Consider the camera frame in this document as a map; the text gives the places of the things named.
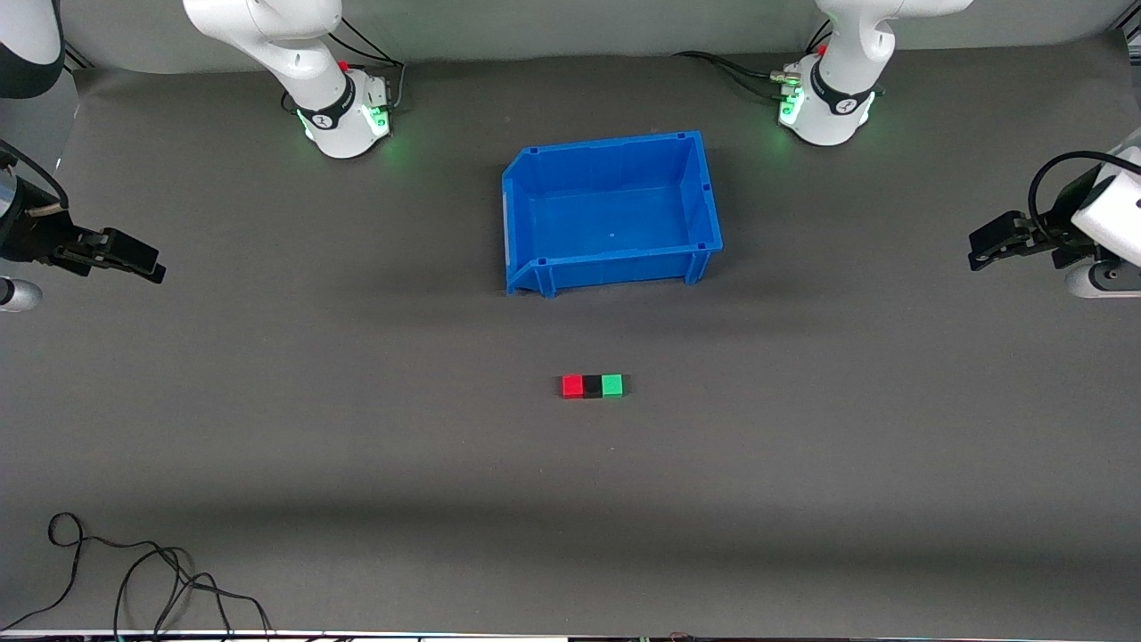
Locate black right arm base cables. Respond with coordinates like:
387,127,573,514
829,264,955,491
282,16,407,115

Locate dark grey table mat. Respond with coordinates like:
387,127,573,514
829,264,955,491
0,31,1141,636

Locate black left arm base cables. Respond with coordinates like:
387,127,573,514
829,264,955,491
673,18,834,101

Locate loose thin black cable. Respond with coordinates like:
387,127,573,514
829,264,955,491
0,512,273,636

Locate black arm base cables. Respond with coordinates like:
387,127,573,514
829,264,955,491
673,18,834,101
282,16,407,115

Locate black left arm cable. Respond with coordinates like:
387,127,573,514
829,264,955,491
1030,150,1141,246

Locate blue plastic storage bin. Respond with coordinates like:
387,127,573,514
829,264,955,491
501,130,724,299

